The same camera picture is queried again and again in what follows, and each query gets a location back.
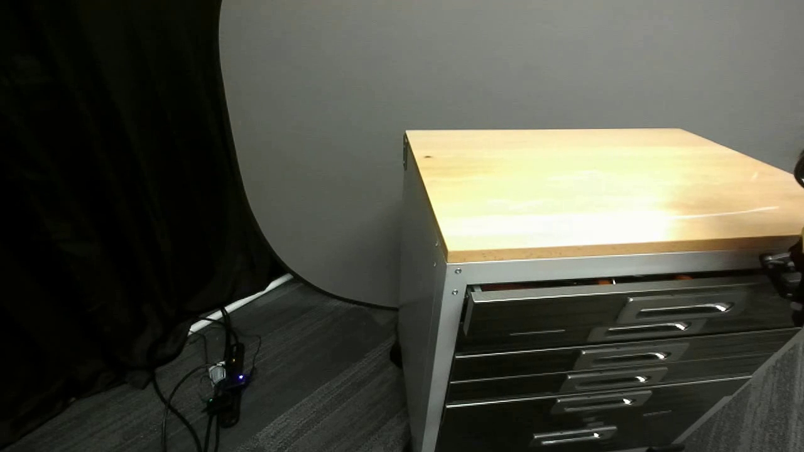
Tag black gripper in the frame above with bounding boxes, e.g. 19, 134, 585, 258
759, 245, 804, 308

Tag grey metal tool drawer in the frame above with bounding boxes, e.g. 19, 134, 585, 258
458, 277, 799, 332

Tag grey metal cabinet drawer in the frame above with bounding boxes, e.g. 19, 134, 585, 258
437, 378, 750, 440
451, 328, 799, 385
436, 401, 725, 452
446, 365, 762, 412
455, 316, 796, 356

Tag grey tool cabinet wooden top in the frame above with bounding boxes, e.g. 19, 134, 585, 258
398, 126, 804, 452

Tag black adapter with blue light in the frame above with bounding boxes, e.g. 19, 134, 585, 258
205, 326, 255, 430

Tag black curtain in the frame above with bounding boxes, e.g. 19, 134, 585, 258
0, 0, 293, 446

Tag black floor cable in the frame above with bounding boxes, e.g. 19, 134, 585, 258
148, 312, 222, 452

